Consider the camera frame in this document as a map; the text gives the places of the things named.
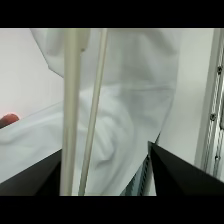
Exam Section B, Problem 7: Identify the white clothes hanger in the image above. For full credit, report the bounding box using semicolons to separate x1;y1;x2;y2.
59;28;110;197

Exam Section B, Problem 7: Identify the silver frame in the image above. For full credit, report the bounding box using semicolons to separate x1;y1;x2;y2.
194;28;224;183

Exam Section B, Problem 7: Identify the white long-sleeved shirt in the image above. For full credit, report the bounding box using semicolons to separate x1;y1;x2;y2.
0;28;183;197

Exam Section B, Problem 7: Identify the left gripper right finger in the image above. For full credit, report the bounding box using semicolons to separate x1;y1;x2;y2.
147;141;224;197

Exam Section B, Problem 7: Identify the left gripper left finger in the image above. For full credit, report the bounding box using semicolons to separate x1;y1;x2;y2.
0;148;63;197

